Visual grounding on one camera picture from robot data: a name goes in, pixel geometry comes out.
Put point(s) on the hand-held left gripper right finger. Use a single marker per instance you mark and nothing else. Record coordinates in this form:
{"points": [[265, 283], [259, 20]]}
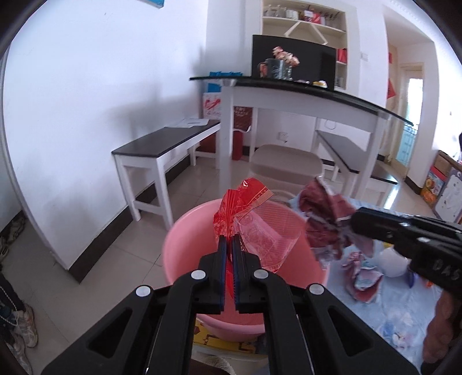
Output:
{"points": [[235, 259]]}

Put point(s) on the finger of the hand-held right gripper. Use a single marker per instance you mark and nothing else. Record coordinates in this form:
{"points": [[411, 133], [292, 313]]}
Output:
{"points": [[375, 223]]}

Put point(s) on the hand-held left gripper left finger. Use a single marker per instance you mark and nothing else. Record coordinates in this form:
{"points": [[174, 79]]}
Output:
{"points": [[222, 259]]}

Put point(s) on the pink plastic basin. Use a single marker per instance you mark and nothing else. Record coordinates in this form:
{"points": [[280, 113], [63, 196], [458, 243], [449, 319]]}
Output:
{"points": [[187, 245]]}

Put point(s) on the dark red wrapper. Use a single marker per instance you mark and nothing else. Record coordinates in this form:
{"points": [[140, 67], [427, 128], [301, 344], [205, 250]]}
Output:
{"points": [[321, 212]]}

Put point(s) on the red plastic wrapper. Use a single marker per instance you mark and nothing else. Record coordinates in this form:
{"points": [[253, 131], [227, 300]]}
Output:
{"points": [[249, 202]]}

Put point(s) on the person's right hand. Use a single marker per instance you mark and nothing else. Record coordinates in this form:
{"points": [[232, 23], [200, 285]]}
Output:
{"points": [[440, 324]]}

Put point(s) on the white crumpled paper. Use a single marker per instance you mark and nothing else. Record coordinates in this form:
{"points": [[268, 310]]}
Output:
{"points": [[393, 263]]}

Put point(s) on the small whiteboard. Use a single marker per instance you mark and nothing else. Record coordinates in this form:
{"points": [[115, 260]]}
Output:
{"points": [[451, 198]]}

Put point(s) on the torn red wrapper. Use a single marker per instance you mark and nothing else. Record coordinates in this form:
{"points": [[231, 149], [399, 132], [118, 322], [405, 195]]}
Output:
{"points": [[364, 285]]}

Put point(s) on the fruit print box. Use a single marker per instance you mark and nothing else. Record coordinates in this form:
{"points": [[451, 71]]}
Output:
{"points": [[433, 187]]}

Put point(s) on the light blue tablecloth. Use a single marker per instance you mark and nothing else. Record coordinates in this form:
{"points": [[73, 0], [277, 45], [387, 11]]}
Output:
{"points": [[397, 306]]}

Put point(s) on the yellow printed mat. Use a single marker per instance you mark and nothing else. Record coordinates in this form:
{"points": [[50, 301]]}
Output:
{"points": [[216, 340]]}

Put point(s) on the black-topped white bench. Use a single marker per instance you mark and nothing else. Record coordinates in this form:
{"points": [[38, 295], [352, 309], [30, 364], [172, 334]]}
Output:
{"points": [[339, 148], [162, 139]]}

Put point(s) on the cardboard box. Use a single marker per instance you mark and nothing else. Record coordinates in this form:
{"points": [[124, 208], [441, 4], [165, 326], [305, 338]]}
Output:
{"points": [[443, 162]]}

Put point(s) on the beige plastic stool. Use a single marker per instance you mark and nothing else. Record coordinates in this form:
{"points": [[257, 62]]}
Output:
{"points": [[285, 158]]}

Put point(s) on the glass door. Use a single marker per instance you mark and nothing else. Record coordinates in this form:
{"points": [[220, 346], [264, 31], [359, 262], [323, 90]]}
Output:
{"points": [[409, 115]]}

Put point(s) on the white papers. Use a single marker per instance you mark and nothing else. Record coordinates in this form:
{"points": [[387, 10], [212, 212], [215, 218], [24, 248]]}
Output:
{"points": [[189, 122]]}

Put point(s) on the dark red gift box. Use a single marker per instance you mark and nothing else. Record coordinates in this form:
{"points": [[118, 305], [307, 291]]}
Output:
{"points": [[242, 117]]}

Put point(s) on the white table with black top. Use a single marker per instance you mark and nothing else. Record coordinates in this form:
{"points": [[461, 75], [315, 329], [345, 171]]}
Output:
{"points": [[288, 101]]}

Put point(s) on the white and red box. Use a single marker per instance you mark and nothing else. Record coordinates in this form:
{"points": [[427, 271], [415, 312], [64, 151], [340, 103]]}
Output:
{"points": [[212, 104]]}

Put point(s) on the blue bag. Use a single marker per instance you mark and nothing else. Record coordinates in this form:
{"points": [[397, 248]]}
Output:
{"points": [[213, 87]]}

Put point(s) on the metal pot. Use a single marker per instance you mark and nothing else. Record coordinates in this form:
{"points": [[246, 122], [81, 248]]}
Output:
{"points": [[228, 83]]}

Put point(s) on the black television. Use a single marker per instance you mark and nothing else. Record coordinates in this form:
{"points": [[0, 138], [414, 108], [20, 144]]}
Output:
{"points": [[310, 57]]}

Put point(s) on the glass pitcher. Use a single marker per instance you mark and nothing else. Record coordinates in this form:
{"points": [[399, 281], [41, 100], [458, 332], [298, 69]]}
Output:
{"points": [[278, 70]]}

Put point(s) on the artificial flowers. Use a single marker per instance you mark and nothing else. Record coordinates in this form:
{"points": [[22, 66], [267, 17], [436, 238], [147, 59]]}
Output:
{"points": [[285, 56]]}

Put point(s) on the white sneaker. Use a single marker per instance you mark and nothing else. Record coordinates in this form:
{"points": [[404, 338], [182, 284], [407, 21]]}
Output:
{"points": [[25, 324]]}

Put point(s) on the white wall socket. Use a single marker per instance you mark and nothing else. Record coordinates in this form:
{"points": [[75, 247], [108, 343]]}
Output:
{"points": [[282, 136]]}

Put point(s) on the white wall shelf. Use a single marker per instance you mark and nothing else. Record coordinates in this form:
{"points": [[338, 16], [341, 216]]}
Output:
{"points": [[306, 24]]}

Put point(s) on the blue framed wall poster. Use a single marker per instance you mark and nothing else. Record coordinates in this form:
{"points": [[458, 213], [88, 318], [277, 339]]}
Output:
{"points": [[154, 3]]}

